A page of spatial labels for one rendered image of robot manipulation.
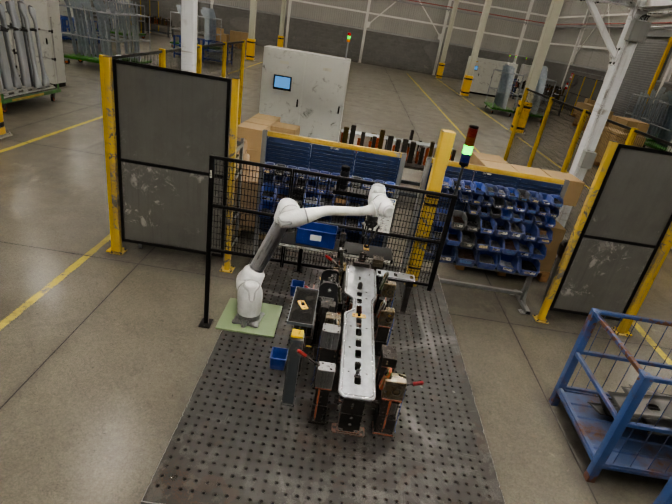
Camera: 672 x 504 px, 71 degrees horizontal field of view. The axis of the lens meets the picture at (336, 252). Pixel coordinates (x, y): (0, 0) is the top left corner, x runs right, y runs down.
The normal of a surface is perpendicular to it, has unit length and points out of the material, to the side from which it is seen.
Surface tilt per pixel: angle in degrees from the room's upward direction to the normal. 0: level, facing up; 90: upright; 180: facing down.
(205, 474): 0
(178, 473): 0
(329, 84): 90
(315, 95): 90
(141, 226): 91
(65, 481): 0
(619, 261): 92
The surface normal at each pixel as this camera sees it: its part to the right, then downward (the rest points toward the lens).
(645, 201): -0.02, 0.44
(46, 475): 0.15, -0.89
